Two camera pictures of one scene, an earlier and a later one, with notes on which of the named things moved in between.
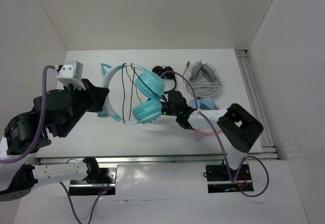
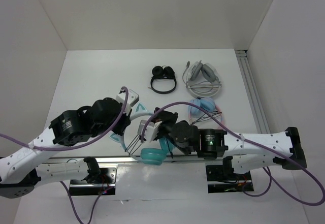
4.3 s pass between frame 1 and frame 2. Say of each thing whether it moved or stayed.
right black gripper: moved
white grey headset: stayed
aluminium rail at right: stayed
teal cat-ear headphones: moved
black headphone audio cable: moved
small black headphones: stayed
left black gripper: moved
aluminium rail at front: stayed
